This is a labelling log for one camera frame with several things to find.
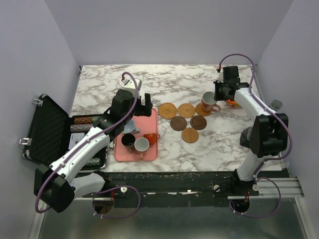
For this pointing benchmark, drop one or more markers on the pink mug white inside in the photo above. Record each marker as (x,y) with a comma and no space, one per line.
(209,103)

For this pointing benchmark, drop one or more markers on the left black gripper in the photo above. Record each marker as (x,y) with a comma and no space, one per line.
(144,110)

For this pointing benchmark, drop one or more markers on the light blue cup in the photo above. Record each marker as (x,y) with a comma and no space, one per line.
(131,128)

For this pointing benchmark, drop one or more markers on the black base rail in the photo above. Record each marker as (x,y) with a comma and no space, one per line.
(175,189)

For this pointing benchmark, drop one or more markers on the black microphone stand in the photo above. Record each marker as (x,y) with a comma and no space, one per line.
(245,137)

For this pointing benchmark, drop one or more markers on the aluminium rail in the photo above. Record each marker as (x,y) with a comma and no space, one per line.
(266,188)

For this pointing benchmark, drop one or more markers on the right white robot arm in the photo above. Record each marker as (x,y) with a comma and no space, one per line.
(267,137)

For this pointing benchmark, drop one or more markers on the orange red cup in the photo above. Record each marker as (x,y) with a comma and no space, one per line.
(152,138)

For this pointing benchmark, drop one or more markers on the light wood coaster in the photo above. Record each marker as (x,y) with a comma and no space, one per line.
(190,135)
(199,110)

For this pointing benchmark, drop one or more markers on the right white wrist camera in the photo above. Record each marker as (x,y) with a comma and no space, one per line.
(220,77)

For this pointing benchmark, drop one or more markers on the dark wood coaster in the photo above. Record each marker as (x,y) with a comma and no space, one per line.
(198,122)
(178,123)

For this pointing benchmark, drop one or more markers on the black cup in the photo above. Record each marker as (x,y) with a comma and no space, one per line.
(128,140)

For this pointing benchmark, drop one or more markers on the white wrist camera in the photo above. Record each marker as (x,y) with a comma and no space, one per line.
(220,77)
(129,85)

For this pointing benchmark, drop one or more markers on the black grey microphone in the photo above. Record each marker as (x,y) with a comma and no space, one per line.
(276,105)

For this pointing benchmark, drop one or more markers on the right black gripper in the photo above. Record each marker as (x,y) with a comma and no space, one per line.
(220,90)

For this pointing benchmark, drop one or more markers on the woven rattan coaster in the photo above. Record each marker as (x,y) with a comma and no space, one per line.
(167,110)
(186,110)

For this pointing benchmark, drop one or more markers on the white cup brown handle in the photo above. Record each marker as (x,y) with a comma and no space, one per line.
(141,145)

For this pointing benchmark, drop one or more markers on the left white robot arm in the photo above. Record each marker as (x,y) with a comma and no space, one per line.
(57,184)

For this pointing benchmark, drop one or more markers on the pink plastic tray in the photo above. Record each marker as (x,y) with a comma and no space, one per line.
(146,125)

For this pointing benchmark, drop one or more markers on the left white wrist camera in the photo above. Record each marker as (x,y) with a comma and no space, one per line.
(129,85)

